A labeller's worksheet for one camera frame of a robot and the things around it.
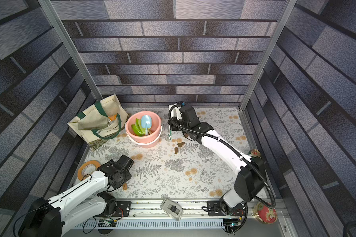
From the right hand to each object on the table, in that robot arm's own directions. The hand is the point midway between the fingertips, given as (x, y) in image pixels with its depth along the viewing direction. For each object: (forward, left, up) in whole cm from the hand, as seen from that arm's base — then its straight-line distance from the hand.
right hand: (168, 120), depth 79 cm
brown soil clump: (0, -6, -26) cm, 26 cm away
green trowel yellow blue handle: (+4, +23, -16) cm, 28 cm away
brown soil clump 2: (-5, -3, -26) cm, 26 cm away
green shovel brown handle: (+7, +21, -12) cm, 25 cm away
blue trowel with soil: (+8, +16, -13) cm, 22 cm away
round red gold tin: (-39, -48, -24) cm, 66 cm away
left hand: (-23, +24, -25) cm, 42 cm away
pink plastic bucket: (-5, +11, -14) cm, 19 cm away
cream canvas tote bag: (+13, +50, -18) cm, 55 cm away
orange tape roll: (-22, +53, -24) cm, 62 cm away
